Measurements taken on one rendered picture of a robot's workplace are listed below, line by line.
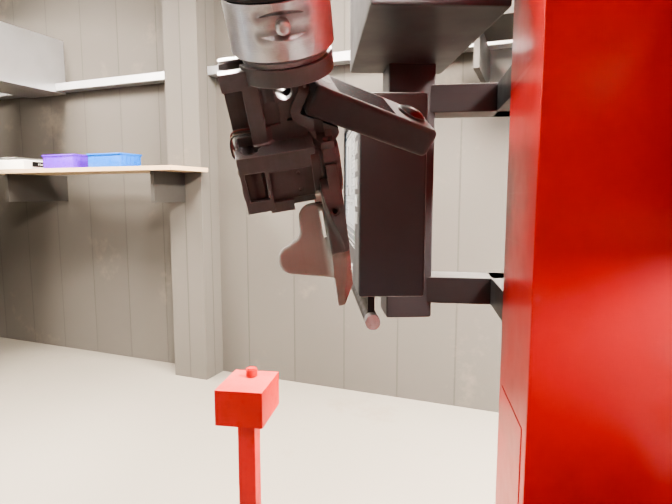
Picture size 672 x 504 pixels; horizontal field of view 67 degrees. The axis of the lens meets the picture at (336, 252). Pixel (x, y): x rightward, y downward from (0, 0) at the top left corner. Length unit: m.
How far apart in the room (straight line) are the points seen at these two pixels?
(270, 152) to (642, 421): 0.71
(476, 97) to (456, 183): 2.06
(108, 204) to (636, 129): 4.39
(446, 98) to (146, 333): 3.81
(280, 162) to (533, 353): 0.56
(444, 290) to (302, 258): 0.96
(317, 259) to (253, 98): 0.14
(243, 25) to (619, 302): 0.67
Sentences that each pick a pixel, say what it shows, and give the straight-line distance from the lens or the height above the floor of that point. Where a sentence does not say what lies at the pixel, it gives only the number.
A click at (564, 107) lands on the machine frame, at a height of 1.55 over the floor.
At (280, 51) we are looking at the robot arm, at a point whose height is 1.52.
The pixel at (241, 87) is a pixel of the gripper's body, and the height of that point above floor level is 1.50.
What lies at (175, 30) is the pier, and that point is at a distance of 4.19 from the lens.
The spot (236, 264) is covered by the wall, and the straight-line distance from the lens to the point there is 4.04.
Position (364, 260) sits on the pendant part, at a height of 1.31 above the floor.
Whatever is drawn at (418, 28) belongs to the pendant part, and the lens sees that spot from 1.10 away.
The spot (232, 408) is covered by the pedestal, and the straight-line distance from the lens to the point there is 1.73.
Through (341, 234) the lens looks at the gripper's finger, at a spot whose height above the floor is 1.39.
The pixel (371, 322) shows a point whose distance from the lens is 1.00.
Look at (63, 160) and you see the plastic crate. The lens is 4.37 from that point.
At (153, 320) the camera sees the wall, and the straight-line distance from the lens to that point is 4.64.
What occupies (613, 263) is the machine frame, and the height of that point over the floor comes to 1.32.
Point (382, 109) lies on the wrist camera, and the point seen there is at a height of 1.49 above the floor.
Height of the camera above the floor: 1.42
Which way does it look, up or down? 6 degrees down
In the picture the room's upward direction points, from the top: straight up
